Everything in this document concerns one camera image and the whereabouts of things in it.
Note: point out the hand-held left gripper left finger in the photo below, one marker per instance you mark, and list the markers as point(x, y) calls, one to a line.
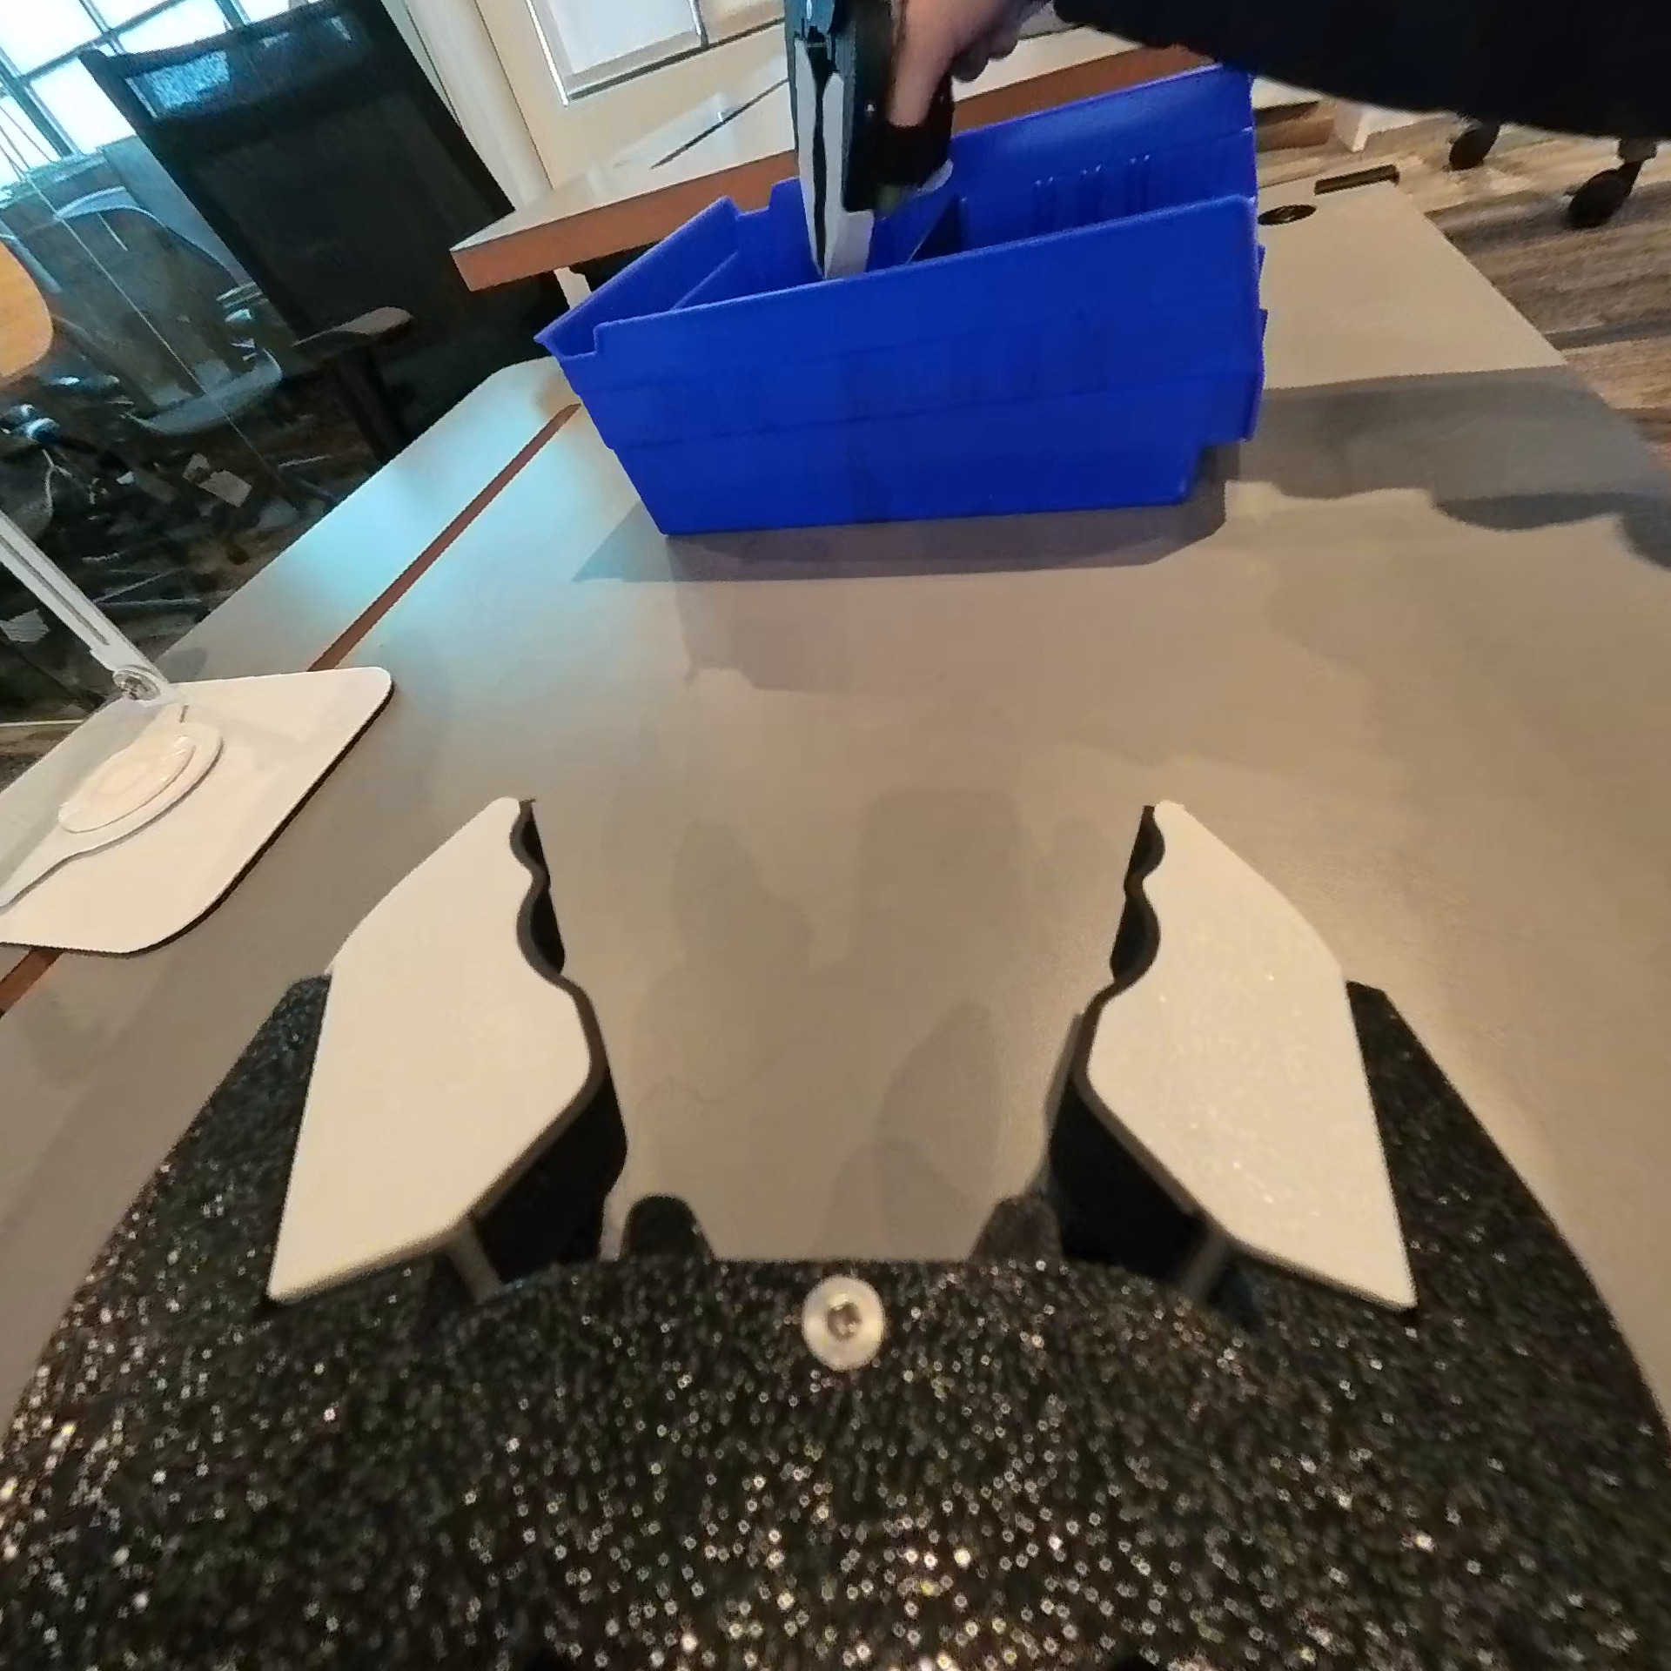
point(430, 1070)

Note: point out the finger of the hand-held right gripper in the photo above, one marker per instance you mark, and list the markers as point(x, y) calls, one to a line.
point(841, 240)
point(930, 228)

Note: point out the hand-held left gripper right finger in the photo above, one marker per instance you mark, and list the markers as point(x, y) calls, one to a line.
point(1239, 1070)

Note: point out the blue plastic bin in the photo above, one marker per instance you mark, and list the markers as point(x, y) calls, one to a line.
point(914, 392)

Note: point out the person's right forearm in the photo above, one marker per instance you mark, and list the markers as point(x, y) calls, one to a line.
point(1369, 51)

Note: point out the person's right hand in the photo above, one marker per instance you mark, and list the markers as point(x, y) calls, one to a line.
point(952, 39)

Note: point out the white table with brown edge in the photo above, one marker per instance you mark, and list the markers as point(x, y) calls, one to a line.
point(678, 155)

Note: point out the black mesh office chair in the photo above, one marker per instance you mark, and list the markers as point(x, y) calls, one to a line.
point(299, 169)

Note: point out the black chair caster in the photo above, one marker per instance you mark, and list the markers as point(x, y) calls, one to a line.
point(1606, 183)
point(1474, 139)

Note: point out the grey office chair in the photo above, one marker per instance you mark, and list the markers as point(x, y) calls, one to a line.
point(144, 339)

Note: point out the wooden chair back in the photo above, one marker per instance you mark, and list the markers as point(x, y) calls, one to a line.
point(20, 313)

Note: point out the white square base plate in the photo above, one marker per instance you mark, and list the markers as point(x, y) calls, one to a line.
point(299, 782)

